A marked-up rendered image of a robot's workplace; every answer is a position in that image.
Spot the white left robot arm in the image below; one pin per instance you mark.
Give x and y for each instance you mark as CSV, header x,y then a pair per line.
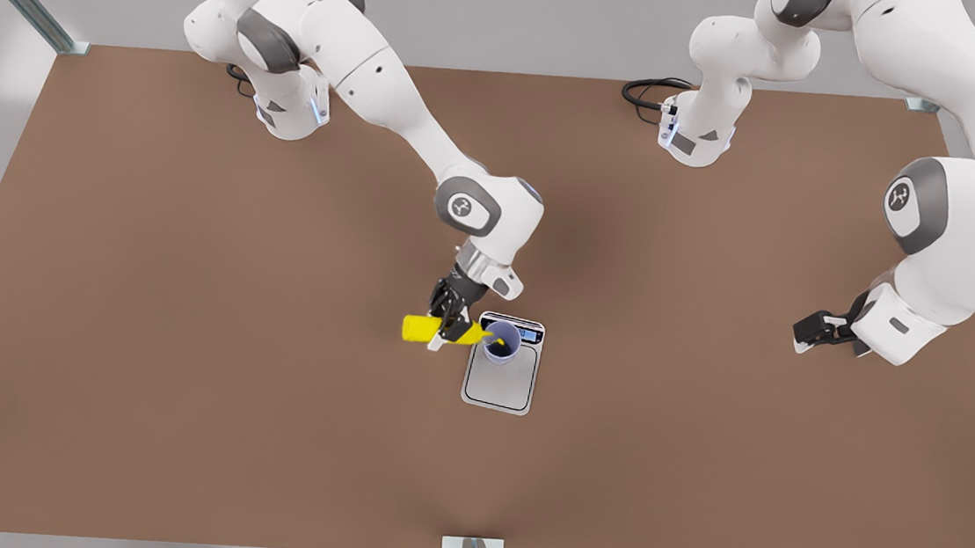
x,y
964,174

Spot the translucent blue cup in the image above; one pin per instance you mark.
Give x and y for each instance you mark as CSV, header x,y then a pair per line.
x,y
501,343

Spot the yellow sauce bottle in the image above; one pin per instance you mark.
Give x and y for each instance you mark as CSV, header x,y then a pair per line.
x,y
425,329

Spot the silver kitchen scale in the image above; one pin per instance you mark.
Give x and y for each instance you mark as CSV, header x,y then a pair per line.
x,y
503,381

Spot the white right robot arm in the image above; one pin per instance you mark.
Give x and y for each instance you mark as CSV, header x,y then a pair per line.
x,y
381,79

